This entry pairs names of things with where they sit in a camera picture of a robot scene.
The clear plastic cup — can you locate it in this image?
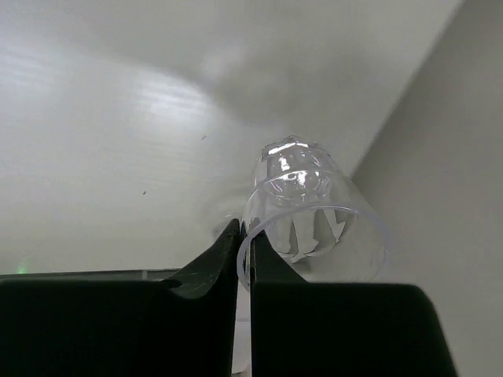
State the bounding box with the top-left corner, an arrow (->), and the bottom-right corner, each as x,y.
237,136 -> 391,289

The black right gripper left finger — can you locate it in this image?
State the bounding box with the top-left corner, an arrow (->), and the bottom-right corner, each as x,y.
1,219 -> 240,376

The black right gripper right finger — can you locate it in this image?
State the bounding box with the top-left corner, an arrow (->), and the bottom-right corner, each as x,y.
250,233 -> 457,376

